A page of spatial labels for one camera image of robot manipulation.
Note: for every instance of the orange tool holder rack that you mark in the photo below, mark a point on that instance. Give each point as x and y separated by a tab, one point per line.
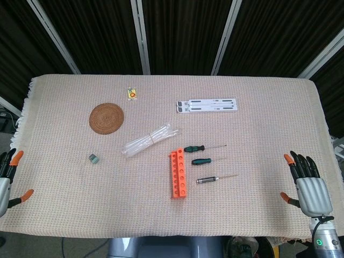
179	174

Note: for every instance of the black silver precision screwdriver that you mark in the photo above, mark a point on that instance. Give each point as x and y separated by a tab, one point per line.
207	180

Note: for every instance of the white folded laptop stand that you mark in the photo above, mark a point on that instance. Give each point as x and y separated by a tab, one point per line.
207	106

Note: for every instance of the yellow candy packet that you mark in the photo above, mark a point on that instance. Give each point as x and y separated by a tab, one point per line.
131	94

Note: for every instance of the black fabric partition panel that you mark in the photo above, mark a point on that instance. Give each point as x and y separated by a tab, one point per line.
282	35
182	35
16	53
94	35
332	99

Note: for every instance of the short green black screwdriver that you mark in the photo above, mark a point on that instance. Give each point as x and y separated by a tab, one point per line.
201	161

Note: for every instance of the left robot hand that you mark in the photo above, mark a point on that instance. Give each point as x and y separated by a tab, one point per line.
4	188

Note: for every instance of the small green box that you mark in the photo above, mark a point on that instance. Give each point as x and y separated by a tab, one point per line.
94	159

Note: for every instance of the white partition frame post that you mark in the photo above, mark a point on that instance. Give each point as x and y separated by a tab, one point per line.
226	37
140	37
53	36
322	57
8	106

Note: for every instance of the beige woven tablecloth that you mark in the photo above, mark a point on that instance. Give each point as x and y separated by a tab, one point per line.
242	201

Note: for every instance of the round woven rattan coaster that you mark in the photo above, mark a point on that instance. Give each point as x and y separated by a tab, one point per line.
106	118

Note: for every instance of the long green black screwdriver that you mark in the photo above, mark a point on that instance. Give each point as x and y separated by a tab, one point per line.
193	148

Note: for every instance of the grey robot torso base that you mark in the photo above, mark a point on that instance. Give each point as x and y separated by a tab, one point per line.
166	248

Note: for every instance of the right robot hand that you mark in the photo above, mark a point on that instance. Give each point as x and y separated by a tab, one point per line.
313	193

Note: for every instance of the clear plastic tube bundle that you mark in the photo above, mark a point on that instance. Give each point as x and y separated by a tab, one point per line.
145	141

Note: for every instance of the white metal frame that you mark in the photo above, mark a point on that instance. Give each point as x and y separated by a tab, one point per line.
339	150

